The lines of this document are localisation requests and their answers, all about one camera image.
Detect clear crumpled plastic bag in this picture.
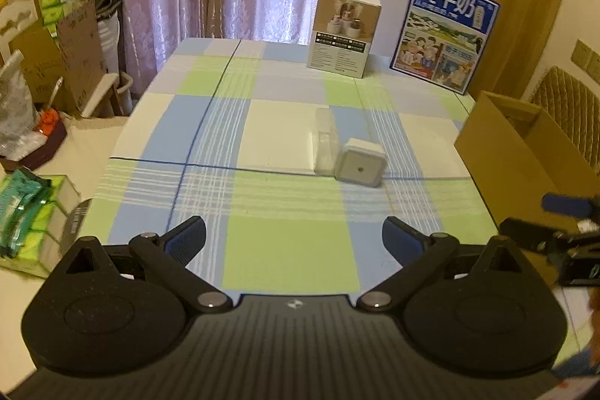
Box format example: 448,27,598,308
0,50,41,160

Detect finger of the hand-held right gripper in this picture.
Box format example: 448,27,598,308
541,192,593,217
498,217,566,255

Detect blue illustrated milk carton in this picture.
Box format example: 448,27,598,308
388,0,500,96

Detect green tissue box pack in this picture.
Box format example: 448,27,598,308
0,175,81,280

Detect brown cardboard box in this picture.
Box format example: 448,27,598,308
454,91,600,238

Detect worn brown cardboard carton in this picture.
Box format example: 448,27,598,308
9,1,107,112

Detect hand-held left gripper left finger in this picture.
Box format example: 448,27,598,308
58,216,233,313

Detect teal packet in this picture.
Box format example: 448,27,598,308
0,169,53,259

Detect green tissue packs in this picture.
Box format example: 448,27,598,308
37,0,88,27

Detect dark red tray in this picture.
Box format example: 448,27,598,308
18,119,68,169

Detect orange small object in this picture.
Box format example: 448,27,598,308
36,108,60,137

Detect white square device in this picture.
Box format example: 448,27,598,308
333,137,388,188

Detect beige product box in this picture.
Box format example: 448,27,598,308
306,0,383,80

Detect quilted beige chair cushion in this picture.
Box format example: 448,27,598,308
528,65,600,177

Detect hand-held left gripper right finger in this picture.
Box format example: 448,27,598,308
357,216,536,313

